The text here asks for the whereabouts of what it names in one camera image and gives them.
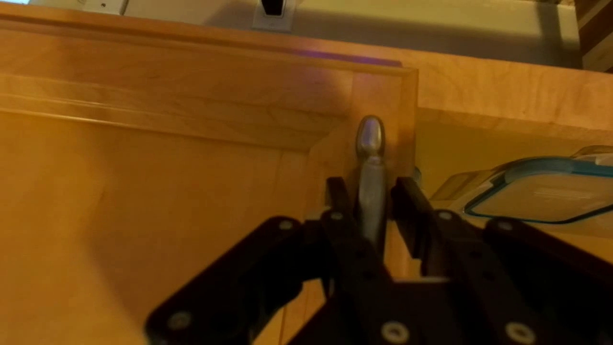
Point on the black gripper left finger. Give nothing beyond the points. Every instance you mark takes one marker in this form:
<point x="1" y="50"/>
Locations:
<point x="256" y="274"/>

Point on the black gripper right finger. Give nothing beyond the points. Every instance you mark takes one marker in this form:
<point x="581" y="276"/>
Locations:
<point x="510" y="274"/>

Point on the wooden overhead cabinet door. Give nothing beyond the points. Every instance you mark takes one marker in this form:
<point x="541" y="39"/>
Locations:
<point x="160" y="211"/>

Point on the glass container blue lid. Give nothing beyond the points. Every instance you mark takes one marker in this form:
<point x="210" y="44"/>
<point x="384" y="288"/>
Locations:
<point x="543" y="198"/>

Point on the clear plastic container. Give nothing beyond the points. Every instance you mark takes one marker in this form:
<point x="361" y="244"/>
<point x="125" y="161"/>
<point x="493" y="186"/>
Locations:
<point x="461" y="184"/>

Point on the striped wooden cutting board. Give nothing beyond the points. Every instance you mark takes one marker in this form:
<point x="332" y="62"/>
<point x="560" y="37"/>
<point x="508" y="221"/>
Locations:
<point x="597" y="31"/>

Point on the wooden overhead cabinet frame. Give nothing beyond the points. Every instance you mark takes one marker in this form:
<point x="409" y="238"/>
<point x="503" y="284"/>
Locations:
<point x="510" y="102"/>

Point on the white wall outlet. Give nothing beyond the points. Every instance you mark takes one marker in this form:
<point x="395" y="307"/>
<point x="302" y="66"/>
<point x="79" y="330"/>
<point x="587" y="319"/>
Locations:
<point x="284" y="21"/>

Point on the white switch plate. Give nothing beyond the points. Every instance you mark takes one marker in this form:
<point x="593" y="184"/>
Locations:
<point x="102" y="4"/>

